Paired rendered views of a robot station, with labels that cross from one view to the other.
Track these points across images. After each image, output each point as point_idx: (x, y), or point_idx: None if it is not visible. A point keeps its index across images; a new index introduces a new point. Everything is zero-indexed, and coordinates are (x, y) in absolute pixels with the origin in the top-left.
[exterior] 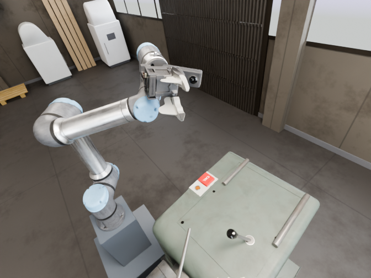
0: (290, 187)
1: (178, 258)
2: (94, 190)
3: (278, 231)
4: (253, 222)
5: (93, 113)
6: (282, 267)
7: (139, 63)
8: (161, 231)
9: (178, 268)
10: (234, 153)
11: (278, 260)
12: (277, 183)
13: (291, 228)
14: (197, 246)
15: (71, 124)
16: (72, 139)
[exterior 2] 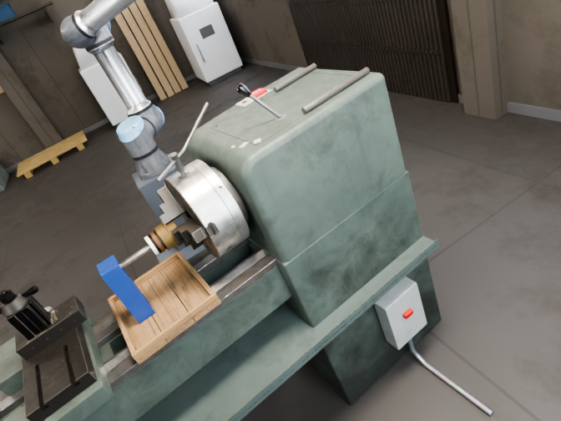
0: (353, 72)
1: (204, 153)
2: (128, 120)
3: None
4: (293, 105)
5: None
6: (348, 174)
7: None
8: (193, 139)
9: None
10: (304, 68)
11: (303, 120)
12: (341, 73)
13: (332, 98)
14: (224, 134)
15: (88, 8)
16: (91, 28)
